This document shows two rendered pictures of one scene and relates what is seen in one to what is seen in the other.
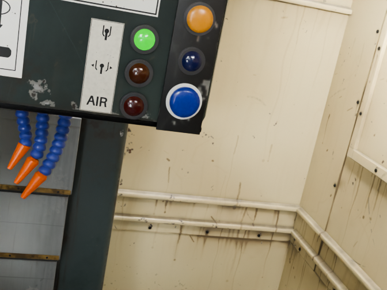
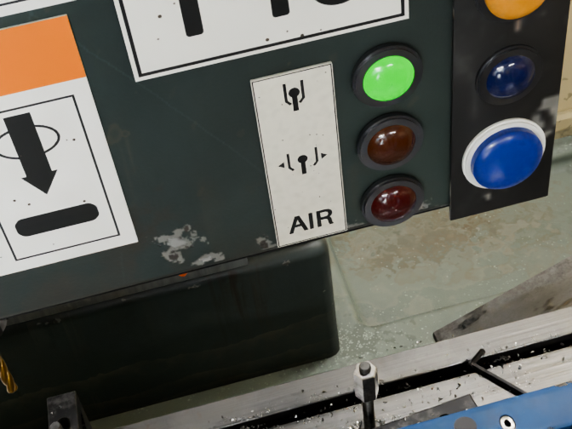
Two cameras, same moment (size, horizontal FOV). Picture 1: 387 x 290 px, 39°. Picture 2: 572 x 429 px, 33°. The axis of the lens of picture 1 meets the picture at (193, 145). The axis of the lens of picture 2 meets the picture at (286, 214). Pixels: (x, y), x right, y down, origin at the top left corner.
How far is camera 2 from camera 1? 0.28 m
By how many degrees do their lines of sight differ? 29
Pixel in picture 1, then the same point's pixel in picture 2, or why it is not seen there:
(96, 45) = (278, 128)
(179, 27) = (468, 18)
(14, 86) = (129, 257)
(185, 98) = (510, 157)
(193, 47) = (509, 48)
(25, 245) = not seen: hidden behind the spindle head
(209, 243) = not seen: hidden behind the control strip
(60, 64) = (209, 188)
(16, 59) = (113, 216)
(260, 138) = not seen: outside the picture
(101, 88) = (312, 198)
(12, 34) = (87, 178)
